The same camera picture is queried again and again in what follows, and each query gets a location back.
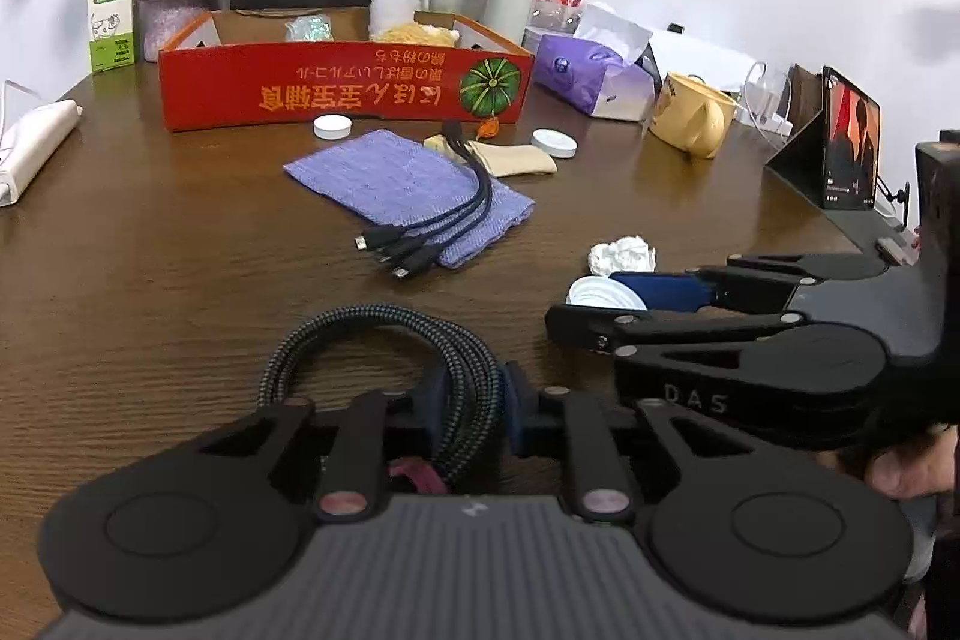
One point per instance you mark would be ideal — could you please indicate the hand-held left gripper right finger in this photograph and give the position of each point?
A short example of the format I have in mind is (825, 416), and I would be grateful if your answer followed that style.
(517, 411)

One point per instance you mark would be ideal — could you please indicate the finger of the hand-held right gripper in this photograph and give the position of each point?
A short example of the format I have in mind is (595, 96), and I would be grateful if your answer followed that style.
(675, 329)
(667, 289)

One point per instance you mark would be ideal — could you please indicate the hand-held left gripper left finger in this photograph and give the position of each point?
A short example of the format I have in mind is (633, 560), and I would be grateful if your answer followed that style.
(431, 407)

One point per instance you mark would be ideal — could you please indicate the white ribbed cap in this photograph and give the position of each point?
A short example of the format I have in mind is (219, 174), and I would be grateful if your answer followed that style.
(600, 295)

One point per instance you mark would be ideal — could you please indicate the red cardboard box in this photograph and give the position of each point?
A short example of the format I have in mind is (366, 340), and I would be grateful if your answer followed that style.
(337, 85)

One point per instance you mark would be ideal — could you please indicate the yellow white plush toy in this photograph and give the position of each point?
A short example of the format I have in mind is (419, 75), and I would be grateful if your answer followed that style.
(394, 3)

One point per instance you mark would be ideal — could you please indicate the plastic bag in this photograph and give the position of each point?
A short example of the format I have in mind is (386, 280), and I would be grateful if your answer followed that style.
(309, 29)

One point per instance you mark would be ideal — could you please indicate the wooden desktop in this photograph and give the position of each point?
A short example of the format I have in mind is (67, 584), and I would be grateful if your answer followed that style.
(187, 280)

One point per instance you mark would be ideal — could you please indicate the person's right hand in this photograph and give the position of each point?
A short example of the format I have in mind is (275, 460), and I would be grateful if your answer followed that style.
(915, 467)

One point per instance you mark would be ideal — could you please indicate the crumpled white tissue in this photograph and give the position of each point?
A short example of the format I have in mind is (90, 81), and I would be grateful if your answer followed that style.
(622, 254)

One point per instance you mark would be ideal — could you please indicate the yellow mug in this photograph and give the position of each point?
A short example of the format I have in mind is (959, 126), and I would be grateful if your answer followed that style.
(686, 111)

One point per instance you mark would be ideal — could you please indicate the white round lid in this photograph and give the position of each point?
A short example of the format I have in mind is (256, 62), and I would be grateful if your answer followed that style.
(555, 143)
(332, 126)

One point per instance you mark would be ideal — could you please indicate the brown tablet stand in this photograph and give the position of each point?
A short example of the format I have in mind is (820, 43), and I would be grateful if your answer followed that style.
(799, 153)

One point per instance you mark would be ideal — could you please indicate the beige cloth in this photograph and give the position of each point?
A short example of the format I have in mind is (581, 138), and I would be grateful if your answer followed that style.
(517, 158)

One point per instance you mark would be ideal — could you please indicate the phone on stand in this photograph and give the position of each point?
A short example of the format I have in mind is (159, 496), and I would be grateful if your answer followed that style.
(851, 141)

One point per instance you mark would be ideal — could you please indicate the purple cloth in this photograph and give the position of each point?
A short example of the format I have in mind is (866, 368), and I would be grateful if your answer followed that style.
(375, 183)

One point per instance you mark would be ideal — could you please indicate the purple tissue pack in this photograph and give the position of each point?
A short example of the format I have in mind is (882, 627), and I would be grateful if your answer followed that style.
(585, 70)

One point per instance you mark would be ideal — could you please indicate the white papers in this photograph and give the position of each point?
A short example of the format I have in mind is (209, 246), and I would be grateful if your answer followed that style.
(705, 55)

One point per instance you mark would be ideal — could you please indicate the white power bank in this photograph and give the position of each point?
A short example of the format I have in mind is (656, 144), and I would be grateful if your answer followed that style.
(37, 149)

